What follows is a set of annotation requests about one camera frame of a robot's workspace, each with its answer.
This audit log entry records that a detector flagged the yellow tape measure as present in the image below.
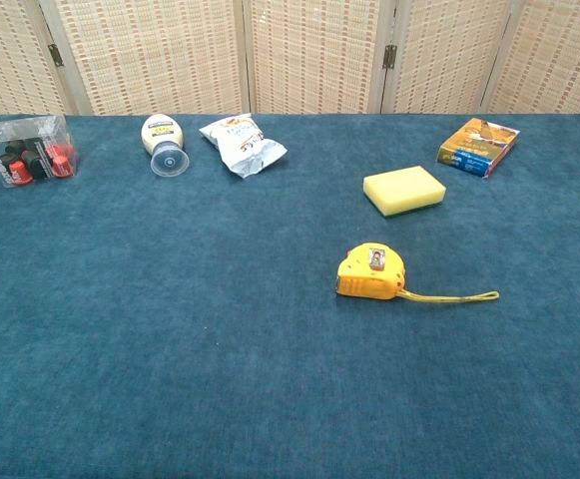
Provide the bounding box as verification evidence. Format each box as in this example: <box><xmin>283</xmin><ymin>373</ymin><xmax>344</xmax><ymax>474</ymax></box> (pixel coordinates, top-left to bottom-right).
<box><xmin>334</xmin><ymin>241</ymin><xmax>500</xmax><ymax>303</ymax></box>

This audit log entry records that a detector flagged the white crumpled snack bag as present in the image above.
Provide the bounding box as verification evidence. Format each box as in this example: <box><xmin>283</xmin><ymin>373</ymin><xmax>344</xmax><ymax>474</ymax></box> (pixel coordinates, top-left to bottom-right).
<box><xmin>198</xmin><ymin>113</ymin><xmax>289</xmax><ymax>180</ymax></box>

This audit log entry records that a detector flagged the blue table cloth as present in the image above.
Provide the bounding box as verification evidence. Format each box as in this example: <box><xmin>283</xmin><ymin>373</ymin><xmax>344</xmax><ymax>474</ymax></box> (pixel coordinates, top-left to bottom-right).
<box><xmin>0</xmin><ymin>113</ymin><xmax>580</xmax><ymax>479</ymax></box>

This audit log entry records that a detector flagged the yellow sponge with green base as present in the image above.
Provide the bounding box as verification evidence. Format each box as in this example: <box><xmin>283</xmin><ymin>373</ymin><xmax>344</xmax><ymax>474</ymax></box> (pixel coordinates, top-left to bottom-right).
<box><xmin>362</xmin><ymin>165</ymin><xmax>447</xmax><ymax>219</ymax></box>

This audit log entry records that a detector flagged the woven folding screen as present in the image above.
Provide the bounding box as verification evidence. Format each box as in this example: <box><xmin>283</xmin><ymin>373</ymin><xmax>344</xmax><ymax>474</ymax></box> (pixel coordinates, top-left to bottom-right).
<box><xmin>0</xmin><ymin>0</ymin><xmax>580</xmax><ymax>122</ymax></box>

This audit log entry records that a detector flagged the orange and blue carton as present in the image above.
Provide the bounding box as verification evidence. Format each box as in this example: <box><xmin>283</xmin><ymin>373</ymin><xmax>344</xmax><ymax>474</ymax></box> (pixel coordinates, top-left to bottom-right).
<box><xmin>436</xmin><ymin>117</ymin><xmax>521</xmax><ymax>180</ymax></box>

